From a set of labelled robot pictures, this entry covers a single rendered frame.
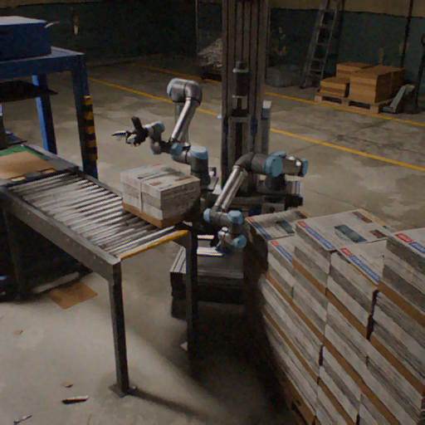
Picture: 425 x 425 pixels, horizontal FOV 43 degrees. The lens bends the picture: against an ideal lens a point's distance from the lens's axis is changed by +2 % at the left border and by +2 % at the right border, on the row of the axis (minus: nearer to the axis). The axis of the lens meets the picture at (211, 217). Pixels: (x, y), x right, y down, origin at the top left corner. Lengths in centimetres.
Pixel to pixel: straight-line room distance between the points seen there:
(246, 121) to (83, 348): 171
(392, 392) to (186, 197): 148
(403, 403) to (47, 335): 225
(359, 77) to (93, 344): 660
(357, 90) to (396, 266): 718
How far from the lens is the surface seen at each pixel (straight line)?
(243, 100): 334
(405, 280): 186
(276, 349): 293
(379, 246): 228
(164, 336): 343
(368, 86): 884
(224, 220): 276
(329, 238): 229
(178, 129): 320
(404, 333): 192
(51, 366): 334
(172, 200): 288
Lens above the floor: 210
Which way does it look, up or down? 25 degrees down
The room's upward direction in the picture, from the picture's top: straight up
